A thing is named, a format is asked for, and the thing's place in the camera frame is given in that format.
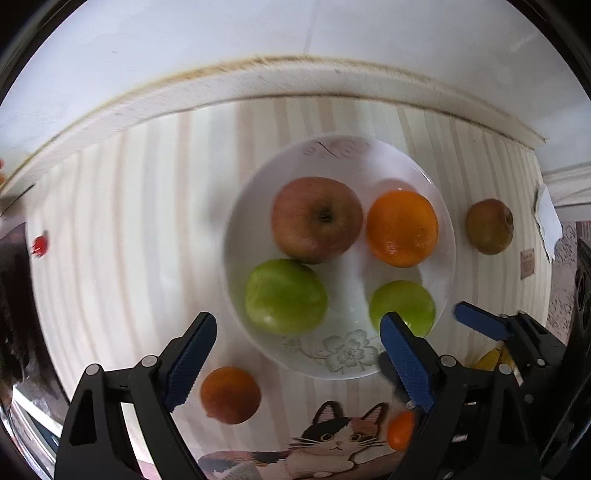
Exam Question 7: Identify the red apple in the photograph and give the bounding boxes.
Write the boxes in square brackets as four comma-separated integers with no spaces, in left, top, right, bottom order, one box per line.
[271,176,363,265]

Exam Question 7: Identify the small green apple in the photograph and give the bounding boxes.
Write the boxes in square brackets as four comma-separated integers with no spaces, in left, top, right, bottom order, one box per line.
[368,280,437,337]

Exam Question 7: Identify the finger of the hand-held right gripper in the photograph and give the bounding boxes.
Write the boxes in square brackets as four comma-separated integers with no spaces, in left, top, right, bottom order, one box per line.
[454,301,568,385]

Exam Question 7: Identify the small tangerine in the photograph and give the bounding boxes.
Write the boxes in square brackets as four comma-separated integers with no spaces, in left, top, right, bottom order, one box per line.
[386,410,417,452]
[200,366,261,425]

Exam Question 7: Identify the small red object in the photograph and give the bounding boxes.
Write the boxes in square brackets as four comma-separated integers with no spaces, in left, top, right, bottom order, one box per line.
[30,230,51,258]

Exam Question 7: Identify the white paper sheet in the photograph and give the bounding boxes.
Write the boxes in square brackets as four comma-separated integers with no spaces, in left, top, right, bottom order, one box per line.
[534,184,563,262]

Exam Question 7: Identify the large green apple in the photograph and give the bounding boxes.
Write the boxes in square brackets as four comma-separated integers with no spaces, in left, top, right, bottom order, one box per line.
[245,259,329,335]

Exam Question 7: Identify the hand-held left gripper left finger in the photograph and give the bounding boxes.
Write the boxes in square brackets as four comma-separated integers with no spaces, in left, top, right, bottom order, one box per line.
[54,312,218,480]

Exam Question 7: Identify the white floral plate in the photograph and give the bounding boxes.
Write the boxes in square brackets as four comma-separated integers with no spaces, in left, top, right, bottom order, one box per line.
[223,136,457,380]

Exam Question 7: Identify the large orange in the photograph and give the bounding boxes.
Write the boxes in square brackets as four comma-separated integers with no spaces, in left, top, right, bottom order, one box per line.
[366,189,439,269]

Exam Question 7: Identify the brown kiwi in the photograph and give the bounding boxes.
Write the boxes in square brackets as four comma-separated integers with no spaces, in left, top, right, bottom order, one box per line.
[465,198,515,256]

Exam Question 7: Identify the dark cloth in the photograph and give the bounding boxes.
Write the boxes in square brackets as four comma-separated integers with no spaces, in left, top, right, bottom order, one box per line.
[0,222,63,407]

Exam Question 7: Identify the yellow banana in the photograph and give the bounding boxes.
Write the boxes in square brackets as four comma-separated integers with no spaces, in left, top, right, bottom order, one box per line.
[472,342,517,373]

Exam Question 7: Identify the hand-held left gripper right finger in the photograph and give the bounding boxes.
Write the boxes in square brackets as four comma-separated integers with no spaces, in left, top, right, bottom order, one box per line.
[379,311,542,480]

